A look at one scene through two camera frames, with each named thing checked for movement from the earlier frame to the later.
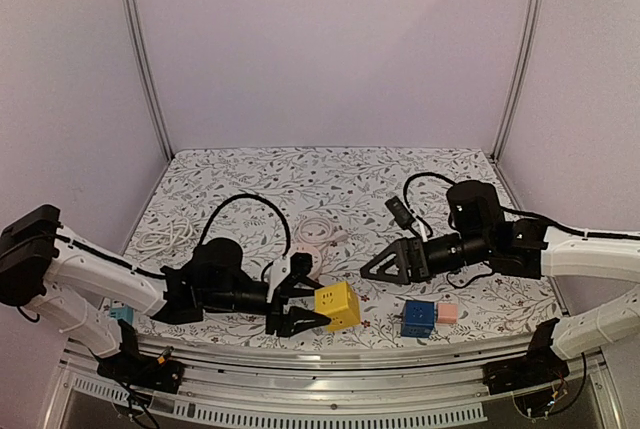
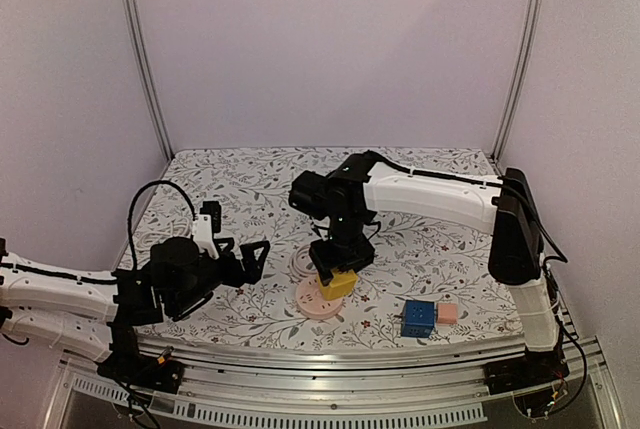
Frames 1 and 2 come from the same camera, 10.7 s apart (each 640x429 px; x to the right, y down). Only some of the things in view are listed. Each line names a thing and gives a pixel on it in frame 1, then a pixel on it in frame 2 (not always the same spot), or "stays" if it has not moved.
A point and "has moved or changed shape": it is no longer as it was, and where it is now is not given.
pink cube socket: x=447 y=313 stays
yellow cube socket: x=339 y=303 has moved or changed shape
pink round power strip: x=316 y=260 has moved or changed shape
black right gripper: x=416 y=259 to x=340 y=257
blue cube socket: x=418 y=319 stays
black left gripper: x=285 y=322 to x=251 y=273
